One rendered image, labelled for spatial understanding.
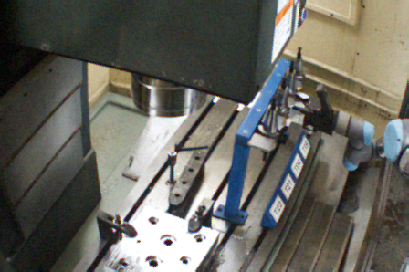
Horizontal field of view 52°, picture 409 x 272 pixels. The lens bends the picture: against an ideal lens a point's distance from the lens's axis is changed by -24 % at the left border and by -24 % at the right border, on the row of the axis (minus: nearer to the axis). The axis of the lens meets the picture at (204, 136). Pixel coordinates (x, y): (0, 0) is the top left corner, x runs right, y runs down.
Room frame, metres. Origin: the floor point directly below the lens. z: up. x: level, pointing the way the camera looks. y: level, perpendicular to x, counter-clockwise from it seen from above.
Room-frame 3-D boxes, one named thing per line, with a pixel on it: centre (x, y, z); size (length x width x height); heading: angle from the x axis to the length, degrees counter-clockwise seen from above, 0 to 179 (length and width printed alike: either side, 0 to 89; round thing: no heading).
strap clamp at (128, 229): (0.91, 0.23, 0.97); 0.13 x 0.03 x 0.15; 70
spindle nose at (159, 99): (0.89, 0.08, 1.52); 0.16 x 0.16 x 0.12
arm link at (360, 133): (1.23, -0.51, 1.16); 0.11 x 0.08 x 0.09; 70
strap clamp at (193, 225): (0.99, -0.01, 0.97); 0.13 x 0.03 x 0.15; 160
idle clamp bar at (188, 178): (1.19, 0.04, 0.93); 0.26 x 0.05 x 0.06; 165
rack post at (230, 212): (1.09, -0.10, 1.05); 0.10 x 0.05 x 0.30; 70
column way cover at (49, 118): (1.04, 0.50, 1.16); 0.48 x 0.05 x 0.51; 160
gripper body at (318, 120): (1.29, -0.36, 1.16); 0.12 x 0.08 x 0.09; 70
